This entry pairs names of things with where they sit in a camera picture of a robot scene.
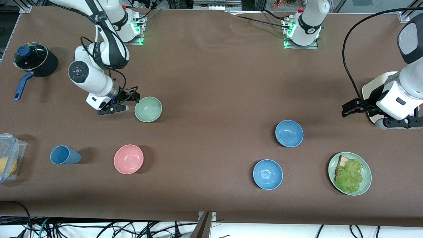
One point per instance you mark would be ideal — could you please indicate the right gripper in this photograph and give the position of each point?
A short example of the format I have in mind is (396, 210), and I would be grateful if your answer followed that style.
(124, 96)

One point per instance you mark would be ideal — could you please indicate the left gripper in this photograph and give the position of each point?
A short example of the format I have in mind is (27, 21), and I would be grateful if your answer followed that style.
(367, 105)

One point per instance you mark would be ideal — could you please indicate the green bowl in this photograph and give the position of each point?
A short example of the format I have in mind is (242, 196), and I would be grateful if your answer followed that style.
(148, 109)

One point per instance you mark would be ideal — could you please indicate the blue bowl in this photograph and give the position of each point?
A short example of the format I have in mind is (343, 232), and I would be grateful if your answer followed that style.
(289, 133)
(267, 174)

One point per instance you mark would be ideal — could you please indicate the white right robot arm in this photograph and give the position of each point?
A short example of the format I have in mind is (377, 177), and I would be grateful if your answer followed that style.
(89, 77)

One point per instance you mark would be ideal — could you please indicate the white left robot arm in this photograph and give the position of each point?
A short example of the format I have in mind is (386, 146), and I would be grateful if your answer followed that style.
(411, 76)

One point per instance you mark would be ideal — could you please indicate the pink bowl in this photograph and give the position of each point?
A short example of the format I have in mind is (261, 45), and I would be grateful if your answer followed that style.
(128, 159)

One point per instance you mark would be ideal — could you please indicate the cream plate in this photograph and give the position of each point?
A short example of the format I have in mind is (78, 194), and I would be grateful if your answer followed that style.
(373, 86)

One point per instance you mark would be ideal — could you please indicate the bread slice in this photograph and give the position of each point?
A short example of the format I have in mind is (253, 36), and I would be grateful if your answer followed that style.
(343, 161)

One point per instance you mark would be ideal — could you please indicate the green lettuce leaf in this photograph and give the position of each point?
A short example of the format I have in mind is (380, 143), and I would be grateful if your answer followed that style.
(350, 177)

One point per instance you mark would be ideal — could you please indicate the green plate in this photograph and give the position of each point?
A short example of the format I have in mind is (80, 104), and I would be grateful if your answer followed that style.
(366, 185)

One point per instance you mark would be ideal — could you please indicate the blue cup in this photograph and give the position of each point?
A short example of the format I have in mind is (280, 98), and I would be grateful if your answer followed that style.
(64, 155)

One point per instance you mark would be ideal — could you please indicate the black pot glass lid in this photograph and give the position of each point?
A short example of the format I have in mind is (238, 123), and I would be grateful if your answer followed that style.
(36, 58)

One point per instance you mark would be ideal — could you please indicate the clear plastic container blue lid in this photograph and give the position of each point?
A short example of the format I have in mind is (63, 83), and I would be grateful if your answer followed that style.
(13, 145)

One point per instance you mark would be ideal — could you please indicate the yellow food item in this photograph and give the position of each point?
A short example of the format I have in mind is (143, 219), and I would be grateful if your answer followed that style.
(6, 165)

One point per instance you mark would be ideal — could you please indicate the aluminium strut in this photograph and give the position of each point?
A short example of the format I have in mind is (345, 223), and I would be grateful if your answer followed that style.
(203, 228)

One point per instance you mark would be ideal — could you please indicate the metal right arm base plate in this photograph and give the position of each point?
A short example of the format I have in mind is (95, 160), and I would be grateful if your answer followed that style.
(138, 39)

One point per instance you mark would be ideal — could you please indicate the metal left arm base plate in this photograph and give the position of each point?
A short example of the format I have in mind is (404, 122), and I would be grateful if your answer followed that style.
(314, 46)

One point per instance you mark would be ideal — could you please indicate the grey metal frame box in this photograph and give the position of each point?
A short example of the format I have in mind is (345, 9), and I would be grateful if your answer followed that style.
(216, 4)

